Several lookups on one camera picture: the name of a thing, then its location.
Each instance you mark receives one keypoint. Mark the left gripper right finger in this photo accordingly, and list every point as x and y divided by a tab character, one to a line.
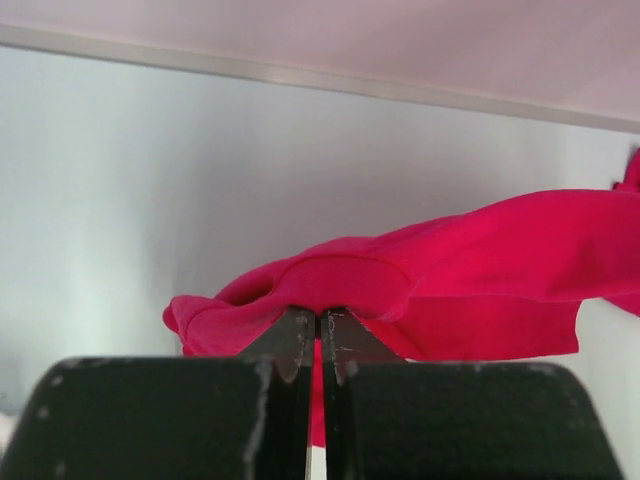
388	418

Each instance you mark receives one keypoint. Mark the folded magenta t shirt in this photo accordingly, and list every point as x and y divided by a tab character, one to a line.
631	179

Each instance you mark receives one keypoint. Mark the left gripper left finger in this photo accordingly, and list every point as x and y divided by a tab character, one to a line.
241	417

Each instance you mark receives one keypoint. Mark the magenta t shirt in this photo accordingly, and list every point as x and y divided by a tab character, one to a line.
503	282
631	179

